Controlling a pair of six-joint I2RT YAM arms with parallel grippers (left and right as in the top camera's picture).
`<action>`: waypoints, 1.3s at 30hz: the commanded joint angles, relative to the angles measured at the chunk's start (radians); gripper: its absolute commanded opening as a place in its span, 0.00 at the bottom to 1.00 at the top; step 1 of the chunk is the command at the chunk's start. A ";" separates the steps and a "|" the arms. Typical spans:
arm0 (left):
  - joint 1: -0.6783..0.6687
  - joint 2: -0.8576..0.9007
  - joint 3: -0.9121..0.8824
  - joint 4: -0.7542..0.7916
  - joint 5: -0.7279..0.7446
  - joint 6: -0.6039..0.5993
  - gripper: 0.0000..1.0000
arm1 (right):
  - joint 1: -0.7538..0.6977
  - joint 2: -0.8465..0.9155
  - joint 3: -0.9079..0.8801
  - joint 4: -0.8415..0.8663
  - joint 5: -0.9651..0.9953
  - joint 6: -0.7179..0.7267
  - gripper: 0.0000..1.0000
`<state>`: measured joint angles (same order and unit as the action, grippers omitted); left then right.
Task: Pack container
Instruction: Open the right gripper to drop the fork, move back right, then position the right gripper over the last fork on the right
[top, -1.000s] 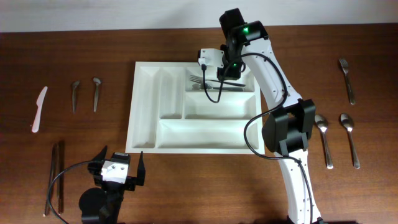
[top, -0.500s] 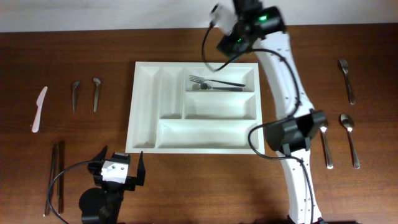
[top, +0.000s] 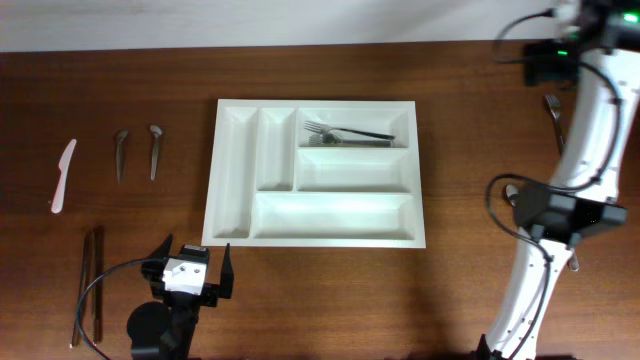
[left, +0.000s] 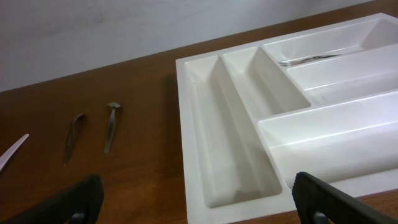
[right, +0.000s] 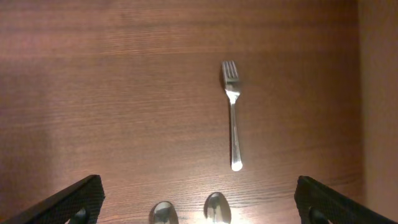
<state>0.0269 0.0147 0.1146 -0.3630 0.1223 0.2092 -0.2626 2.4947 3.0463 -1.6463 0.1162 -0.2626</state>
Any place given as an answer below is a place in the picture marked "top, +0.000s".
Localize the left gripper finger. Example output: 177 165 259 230
219 243 234 299
148 234 173 259

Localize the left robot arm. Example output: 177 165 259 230
127 235 234 359

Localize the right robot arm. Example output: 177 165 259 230
472 0 639 360

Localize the metal knife right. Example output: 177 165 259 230
92 226 104 344

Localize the metal knife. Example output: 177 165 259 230
92 226 104 344
70 230 94 349

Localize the metal knife left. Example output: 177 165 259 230
70 230 94 349

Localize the white plastic cutlery tray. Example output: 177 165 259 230
201 99 426 248

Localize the white plastic knife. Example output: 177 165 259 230
51 139 77 214

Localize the small metal spoon right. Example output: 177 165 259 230
149 125 163 181

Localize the small metal spoon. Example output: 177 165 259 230
149 125 163 181
115 129 129 184

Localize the small metal spoon left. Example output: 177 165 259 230
115 129 129 184

